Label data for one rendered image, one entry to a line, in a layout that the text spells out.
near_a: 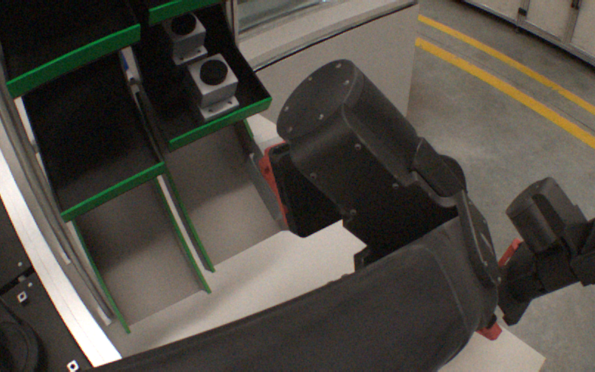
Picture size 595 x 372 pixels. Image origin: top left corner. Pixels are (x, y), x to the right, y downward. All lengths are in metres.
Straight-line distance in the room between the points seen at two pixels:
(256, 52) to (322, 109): 1.14
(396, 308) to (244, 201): 0.53
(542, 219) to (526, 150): 2.22
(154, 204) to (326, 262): 0.33
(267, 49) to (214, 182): 0.78
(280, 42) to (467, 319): 1.28
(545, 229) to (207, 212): 0.44
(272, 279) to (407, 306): 0.64
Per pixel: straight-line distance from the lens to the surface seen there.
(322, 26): 1.54
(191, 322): 0.77
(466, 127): 2.68
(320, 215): 0.37
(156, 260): 0.63
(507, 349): 0.80
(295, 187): 0.35
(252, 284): 0.80
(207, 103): 0.51
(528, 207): 0.49
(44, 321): 0.72
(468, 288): 0.22
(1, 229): 0.90
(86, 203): 0.48
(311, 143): 0.23
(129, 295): 0.63
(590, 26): 4.07
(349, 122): 0.23
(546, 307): 2.02
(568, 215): 0.50
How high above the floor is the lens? 1.52
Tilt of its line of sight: 45 degrees down
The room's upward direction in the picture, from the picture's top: straight up
